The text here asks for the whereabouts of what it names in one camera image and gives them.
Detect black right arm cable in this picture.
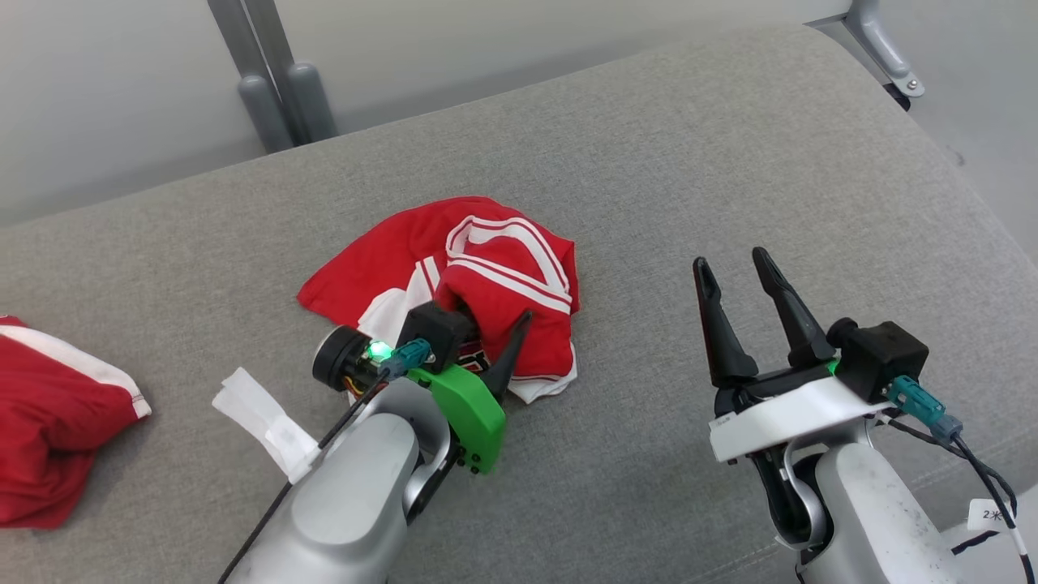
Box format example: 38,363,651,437
880,376,1037,584

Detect red jersey with white sleeves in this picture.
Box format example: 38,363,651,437
297,195,581,405

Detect grey partition post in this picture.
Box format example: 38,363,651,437
243,0,338,145
207,0,294,153

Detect white paper cable tag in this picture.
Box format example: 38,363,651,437
212,367,322,485

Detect small white printed cable label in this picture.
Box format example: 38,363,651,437
967,498,1019,533

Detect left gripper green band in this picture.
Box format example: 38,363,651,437
404,311,534,476

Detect red shorts with white stripe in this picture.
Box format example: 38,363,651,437
0,315,152,530

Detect grey metal partition foot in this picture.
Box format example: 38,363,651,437
843,0,927,110

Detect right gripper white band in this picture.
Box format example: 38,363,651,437
693,247,894,465

